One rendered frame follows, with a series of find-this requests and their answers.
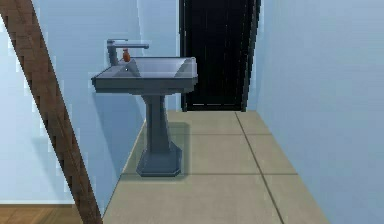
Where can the grey sink faucet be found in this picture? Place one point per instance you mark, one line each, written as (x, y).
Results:
(113, 51)

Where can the brown wooden door frame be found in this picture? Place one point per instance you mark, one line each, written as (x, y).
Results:
(43, 100)

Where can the black room door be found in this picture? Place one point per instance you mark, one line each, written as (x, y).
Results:
(216, 53)

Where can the orange soap bottle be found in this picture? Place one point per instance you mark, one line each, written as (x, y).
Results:
(126, 56)

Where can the grey pedestal sink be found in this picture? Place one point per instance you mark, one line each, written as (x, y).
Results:
(156, 83)

